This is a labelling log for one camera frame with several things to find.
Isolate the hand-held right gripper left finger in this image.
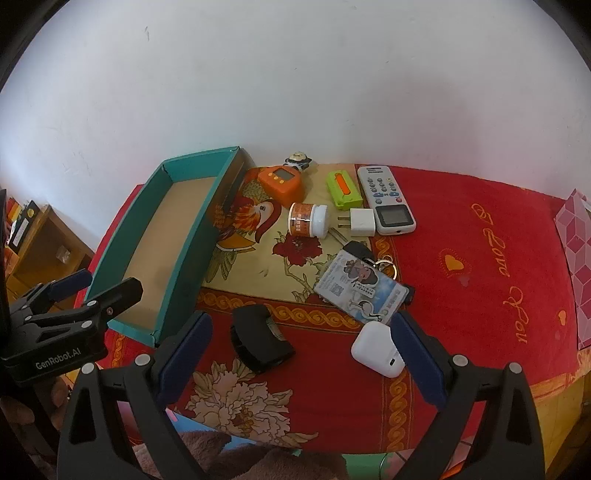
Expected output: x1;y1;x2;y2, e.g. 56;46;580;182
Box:
56;310;214;480

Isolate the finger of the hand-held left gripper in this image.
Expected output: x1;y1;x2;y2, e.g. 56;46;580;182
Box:
28;277;144;343
7;269;93;320

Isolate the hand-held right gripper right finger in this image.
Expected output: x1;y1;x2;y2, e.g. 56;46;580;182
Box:
390;310;548;480

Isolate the white earbuds case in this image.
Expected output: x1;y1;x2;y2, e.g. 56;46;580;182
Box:
351;320;407;379

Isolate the teal cardboard box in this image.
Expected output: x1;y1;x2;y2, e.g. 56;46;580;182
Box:
85;146;257;348

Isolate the black clamshell case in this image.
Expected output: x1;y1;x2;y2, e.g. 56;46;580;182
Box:
230;305;296;373

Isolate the cartoon printed card holder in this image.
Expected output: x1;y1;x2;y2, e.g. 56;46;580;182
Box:
313;247;407;324

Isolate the white charger plug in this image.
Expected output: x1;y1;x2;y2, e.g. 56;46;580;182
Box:
336;208;377;238

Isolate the white remote control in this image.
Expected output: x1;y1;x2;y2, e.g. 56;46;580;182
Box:
356;165;417;236

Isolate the small jar with white lid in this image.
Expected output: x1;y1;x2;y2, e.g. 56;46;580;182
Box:
287;202;329;239

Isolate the green utility cutter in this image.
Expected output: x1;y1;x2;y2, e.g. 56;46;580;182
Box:
326;170;365;209

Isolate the orange timer with monkey figure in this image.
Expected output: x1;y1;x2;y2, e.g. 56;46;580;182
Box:
244;151;315;208

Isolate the wooden shelf unit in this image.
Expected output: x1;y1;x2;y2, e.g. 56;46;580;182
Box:
0;203;95;315

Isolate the red printed blanket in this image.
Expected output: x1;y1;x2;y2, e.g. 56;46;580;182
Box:
85;161;580;455

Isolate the stack of books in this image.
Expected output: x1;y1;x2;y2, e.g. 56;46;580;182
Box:
4;196;42;254

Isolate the colourful foam floor mat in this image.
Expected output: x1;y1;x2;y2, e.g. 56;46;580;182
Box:
342;443;462;480

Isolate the black key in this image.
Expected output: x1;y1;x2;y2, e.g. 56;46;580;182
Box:
329;230;376;263

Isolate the pink geometric patterned cloth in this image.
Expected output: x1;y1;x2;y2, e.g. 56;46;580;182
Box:
554;188;591;350

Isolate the metal key ring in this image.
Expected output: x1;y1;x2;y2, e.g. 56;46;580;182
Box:
373;256;400;280

